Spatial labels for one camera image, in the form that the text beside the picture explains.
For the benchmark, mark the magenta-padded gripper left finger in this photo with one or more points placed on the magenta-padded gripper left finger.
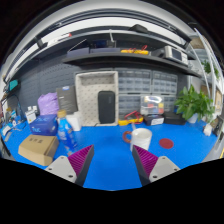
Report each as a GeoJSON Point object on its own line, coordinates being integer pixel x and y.
{"type": "Point", "coordinates": [60, 168]}

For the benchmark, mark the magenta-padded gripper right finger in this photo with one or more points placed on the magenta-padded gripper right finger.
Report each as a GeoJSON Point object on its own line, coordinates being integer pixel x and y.
{"type": "Point", "coordinates": [163, 168]}

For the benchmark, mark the blue drink bottle yellow cap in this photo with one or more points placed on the blue drink bottle yellow cap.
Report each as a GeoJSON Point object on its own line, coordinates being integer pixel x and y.
{"type": "Point", "coordinates": [66, 133]}

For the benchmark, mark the flat round red coaster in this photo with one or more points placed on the flat round red coaster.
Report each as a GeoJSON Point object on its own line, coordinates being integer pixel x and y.
{"type": "Point", "coordinates": [166, 143]}

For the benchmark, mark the brown cardboard box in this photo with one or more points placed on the brown cardboard box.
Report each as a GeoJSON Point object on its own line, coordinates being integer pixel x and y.
{"type": "Point", "coordinates": [36, 148]}

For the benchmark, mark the white ribbed mug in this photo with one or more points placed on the white ribbed mug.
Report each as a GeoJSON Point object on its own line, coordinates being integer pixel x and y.
{"type": "Point", "coordinates": [141, 138]}

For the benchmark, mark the blue printed box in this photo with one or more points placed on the blue printed box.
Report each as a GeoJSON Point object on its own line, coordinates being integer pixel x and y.
{"type": "Point", "coordinates": [43, 125]}

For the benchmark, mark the black box with white label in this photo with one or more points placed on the black box with white label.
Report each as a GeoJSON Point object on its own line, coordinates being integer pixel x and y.
{"type": "Point", "coordinates": [154, 120]}

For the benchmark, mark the small white box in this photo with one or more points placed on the small white box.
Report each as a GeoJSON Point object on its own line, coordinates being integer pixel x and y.
{"type": "Point", "coordinates": [74, 121]}

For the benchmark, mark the flat black box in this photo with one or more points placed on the flat black box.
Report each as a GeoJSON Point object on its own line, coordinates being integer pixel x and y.
{"type": "Point", "coordinates": [174, 118]}

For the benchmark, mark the yellow multimeter with red leads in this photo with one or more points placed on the yellow multimeter with red leads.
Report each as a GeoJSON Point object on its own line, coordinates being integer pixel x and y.
{"type": "Point", "coordinates": [131, 120]}

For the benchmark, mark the white power adapter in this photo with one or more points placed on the white power adapter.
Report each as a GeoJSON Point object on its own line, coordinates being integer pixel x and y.
{"type": "Point", "coordinates": [207, 130]}

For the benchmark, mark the white box with yellow label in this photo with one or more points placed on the white box with yellow label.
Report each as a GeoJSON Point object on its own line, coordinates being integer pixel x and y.
{"type": "Point", "coordinates": [31, 117]}

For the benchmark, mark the clear organizer box coloured parts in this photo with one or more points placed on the clear organizer box coloured parts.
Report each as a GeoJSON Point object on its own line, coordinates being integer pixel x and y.
{"type": "Point", "coordinates": [152, 106]}

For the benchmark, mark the purple plastic bag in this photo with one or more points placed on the purple plastic bag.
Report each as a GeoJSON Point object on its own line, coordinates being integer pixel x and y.
{"type": "Point", "coordinates": [48, 104]}

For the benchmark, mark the dark grey flat box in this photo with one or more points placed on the dark grey flat box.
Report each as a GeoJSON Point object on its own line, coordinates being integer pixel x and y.
{"type": "Point", "coordinates": [66, 100]}

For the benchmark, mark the potted green plant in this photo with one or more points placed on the potted green plant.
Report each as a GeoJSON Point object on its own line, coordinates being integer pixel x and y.
{"type": "Point", "coordinates": [193, 103]}

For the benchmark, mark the black rounded case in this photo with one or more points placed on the black rounded case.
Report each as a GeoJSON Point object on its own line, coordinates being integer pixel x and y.
{"type": "Point", "coordinates": [106, 107]}

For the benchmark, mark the beige pegboard tray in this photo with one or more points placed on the beige pegboard tray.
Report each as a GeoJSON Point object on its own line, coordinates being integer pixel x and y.
{"type": "Point", "coordinates": [87, 96]}

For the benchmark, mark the white frame shelf unit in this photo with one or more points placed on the white frame shelf unit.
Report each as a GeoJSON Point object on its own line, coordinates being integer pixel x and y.
{"type": "Point", "coordinates": [208, 66]}

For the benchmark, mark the black wall shelf unit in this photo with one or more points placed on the black wall shelf unit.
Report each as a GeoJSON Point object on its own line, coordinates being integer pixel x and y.
{"type": "Point", "coordinates": [110, 56]}

